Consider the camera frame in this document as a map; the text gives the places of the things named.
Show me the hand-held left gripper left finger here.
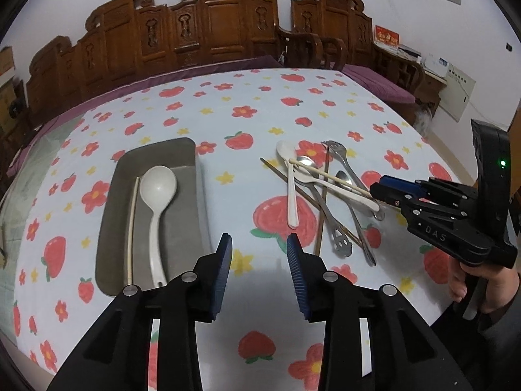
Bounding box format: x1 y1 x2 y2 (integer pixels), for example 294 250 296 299
47 233 233 391

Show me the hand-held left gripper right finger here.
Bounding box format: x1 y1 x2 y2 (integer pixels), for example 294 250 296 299
286 233 475 391

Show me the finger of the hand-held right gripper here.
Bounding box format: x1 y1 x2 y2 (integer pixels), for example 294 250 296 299
369 181 426 213
380 174 478 208

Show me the white plastic spoon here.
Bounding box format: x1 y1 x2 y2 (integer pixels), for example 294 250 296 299
276 140 299 229
293 169 381 212

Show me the plain metal spoon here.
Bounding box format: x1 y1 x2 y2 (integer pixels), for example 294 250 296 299
334 171 377 266

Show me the metal spoon with cutout handle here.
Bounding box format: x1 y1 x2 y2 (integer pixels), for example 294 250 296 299
295 155 354 258

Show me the metal fork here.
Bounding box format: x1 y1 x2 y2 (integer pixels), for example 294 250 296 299
321 140 385 221

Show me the grey rectangular tray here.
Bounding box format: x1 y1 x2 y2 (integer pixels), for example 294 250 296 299
94 137 212 297

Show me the cream chopstick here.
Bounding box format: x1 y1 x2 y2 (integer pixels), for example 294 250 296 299
288 159 373 198
123 177 140 286

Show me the person's right hand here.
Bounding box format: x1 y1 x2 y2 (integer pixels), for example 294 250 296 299
447 257 521 315

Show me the large white ladle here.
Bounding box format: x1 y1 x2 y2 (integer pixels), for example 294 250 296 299
139 165 178 288

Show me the wooden side table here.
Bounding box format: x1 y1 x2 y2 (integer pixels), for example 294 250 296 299
374 45 445 120

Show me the person's dark clothing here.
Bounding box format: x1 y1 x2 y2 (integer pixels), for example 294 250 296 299
430 301 521 391

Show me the strawberry printed tablecloth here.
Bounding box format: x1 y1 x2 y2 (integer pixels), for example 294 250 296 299
0 67 477 391

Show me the red box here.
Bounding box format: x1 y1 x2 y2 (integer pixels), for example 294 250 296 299
374 24 400 52

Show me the carved wooden armchair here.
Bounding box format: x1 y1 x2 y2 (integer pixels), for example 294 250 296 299
279 0 374 70

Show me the carved wooden bench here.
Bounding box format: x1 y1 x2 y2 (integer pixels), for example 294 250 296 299
24 0 282 127

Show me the cardboard box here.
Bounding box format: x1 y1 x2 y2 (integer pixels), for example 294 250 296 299
0 47 15 79
0 80 22 132

